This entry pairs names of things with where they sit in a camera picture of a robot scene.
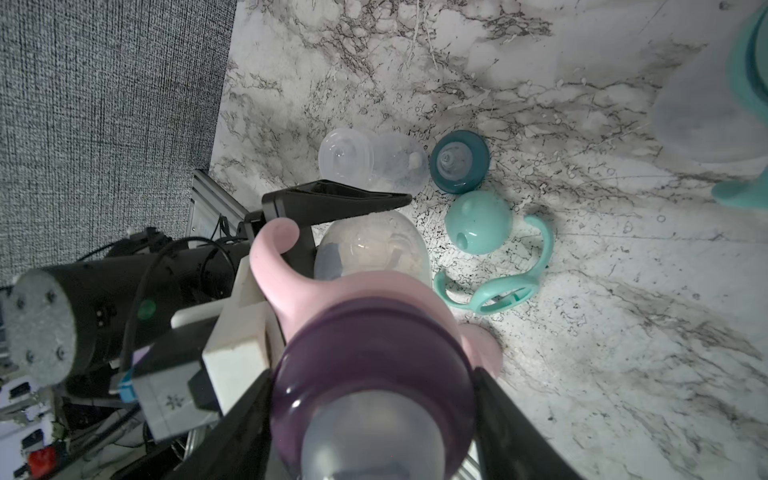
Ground mint handle ring front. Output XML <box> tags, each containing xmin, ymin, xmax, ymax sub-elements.
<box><xmin>433</xmin><ymin>214</ymin><xmax>556</xmax><ymax>317</ymax></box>

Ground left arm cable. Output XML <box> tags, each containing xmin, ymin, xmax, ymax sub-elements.
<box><xmin>77</xmin><ymin>224</ymin><xmax>241</xmax><ymax>373</ymax></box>

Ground purple nipple collar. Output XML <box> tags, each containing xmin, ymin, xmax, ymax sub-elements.
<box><xmin>270</xmin><ymin>297</ymin><xmax>475</xmax><ymax>478</ymax></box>

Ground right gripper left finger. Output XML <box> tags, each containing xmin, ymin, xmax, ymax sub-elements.
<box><xmin>167</xmin><ymin>370</ymin><xmax>273</xmax><ymax>480</ymax></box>

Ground pink bottle cap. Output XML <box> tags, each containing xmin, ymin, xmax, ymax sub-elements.
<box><xmin>458</xmin><ymin>323</ymin><xmax>503</xmax><ymax>379</ymax></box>

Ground aluminium front rail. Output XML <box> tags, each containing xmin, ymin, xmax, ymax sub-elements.
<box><xmin>187</xmin><ymin>169</ymin><xmax>248</xmax><ymax>239</ymax></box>

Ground clear baby bottle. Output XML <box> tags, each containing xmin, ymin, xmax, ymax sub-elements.
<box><xmin>650</xmin><ymin>37</ymin><xmax>767</xmax><ymax>163</ymax></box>

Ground clear bottle left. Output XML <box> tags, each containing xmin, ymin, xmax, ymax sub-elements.
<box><xmin>317</xmin><ymin>128</ymin><xmax>429</xmax><ymax>196</ymax></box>

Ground clear bottle front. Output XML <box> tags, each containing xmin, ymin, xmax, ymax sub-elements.
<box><xmin>313</xmin><ymin>211</ymin><xmax>431</xmax><ymax>285</ymax></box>

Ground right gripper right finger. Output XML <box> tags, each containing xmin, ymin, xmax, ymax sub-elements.
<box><xmin>473</xmin><ymin>367</ymin><xmax>581</xmax><ymax>480</ymax></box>

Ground mint bottle cap middle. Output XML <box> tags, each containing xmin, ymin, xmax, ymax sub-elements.
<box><xmin>444</xmin><ymin>190</ymin><xmax>512</xmax><ymax>255</ymax></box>

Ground pink bottle handle ring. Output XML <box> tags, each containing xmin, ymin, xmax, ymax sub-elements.
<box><xmin>248</xmin><ymin>217</ymin><xmax>504</xmax><ymax>379</ymax></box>

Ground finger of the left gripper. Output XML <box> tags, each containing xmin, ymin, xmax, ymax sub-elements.
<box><xmin>261</xmin><ymin>180</ymin><xmax>413</xmax><ymax>278</ymax></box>

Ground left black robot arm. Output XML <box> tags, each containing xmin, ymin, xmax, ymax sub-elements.
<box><xmin>1</xmin><ymin>180</ymin><xmax>413</xmax><ymax>386</ymax></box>

